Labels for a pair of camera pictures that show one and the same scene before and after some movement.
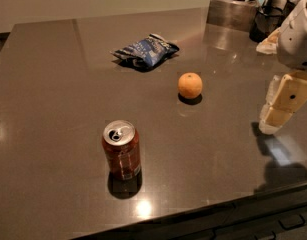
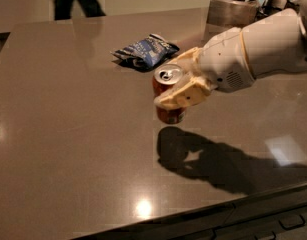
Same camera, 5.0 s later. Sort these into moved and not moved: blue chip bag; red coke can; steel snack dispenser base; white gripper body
Moved: white gripper body; red coke can
Not moved: blue chip bag; steel snack dispenser base
